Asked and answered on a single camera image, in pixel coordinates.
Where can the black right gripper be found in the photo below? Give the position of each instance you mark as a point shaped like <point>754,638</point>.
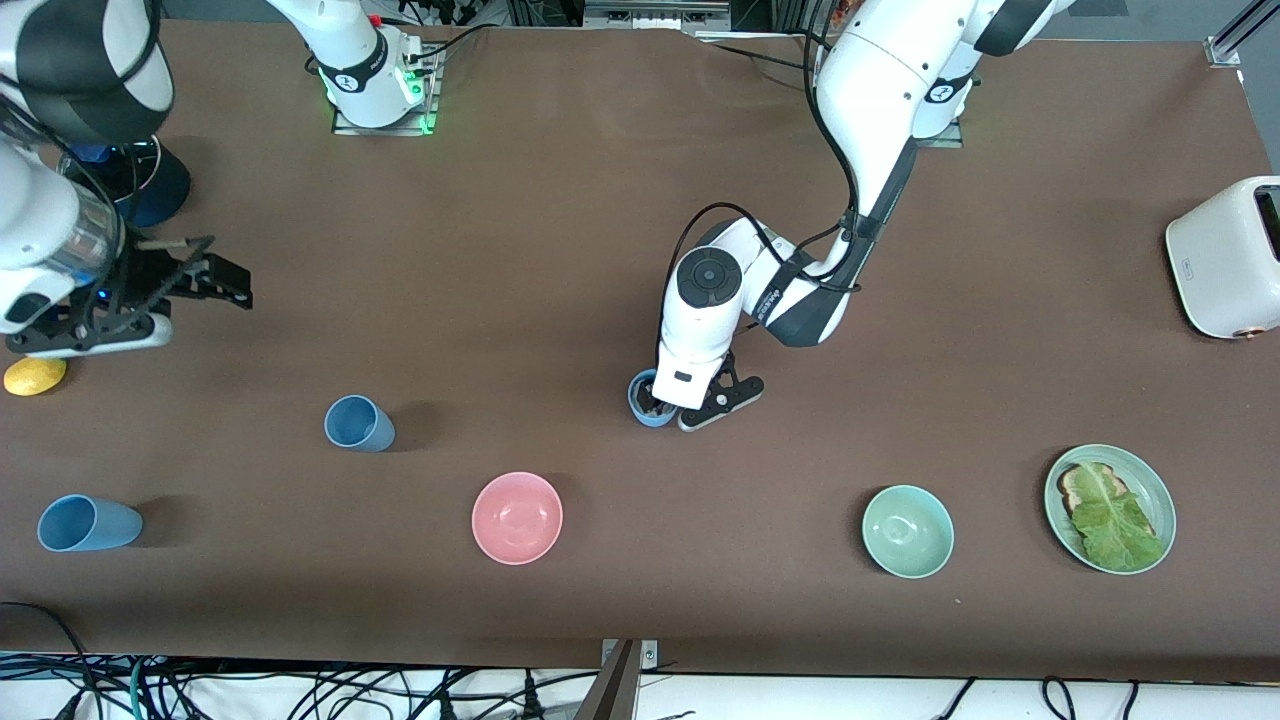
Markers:
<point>143,277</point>

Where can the glass saucepan lid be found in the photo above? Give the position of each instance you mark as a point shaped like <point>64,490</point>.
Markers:
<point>135,165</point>

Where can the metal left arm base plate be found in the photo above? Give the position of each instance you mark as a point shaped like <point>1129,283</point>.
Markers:
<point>945,140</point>

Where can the aluminium frame corner bracket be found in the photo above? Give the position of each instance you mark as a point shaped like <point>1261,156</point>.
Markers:
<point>1222,50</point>

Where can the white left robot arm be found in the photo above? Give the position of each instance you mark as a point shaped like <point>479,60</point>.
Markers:
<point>880,80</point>

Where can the blue cup holding paper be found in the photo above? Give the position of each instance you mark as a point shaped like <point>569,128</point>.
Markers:
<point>640,418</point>

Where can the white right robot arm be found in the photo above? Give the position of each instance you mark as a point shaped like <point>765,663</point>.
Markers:
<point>40,200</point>

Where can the toast slice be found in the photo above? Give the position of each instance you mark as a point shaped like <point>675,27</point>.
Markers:
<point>1072,490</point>

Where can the pale green plate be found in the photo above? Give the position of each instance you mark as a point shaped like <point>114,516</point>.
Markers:
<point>1155,490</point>

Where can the grey stand pole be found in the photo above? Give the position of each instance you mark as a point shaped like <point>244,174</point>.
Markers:
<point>610,695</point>

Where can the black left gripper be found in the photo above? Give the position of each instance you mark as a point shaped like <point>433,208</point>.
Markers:
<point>656,403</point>

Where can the dark blue saucepan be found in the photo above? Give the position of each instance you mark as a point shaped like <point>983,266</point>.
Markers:
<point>165,195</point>

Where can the pale green bowl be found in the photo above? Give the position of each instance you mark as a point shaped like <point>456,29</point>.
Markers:
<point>908,532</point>

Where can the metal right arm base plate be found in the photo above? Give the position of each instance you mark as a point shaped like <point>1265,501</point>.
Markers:
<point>400,130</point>

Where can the green lettuce leaf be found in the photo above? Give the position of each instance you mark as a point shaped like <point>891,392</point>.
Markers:
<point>1115,520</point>

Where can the pink bowl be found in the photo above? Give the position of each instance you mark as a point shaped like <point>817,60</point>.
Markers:
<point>517,518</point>

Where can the white toaster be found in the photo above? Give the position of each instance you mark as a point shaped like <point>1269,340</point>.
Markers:
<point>1225,260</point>

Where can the yellow lemon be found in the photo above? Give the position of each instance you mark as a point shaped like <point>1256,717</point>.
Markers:
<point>35,378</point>

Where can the small metal table bracket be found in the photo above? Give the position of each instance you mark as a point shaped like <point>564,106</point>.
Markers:
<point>650,655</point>

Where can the grey background box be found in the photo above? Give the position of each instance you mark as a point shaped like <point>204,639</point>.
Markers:
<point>650,15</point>

